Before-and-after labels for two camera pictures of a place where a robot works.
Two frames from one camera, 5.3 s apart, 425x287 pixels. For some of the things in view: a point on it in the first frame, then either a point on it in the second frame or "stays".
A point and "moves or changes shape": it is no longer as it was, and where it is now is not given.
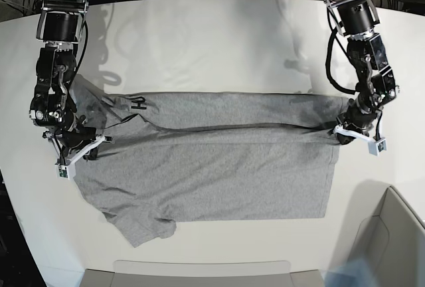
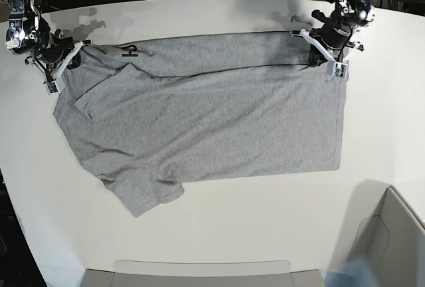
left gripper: [355, 119] to [331, 32]
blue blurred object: [354, 273] stays
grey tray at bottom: [199, 273] stays
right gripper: [73, 136] to [53, 46]
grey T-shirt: [205, 156] moves or changes shape
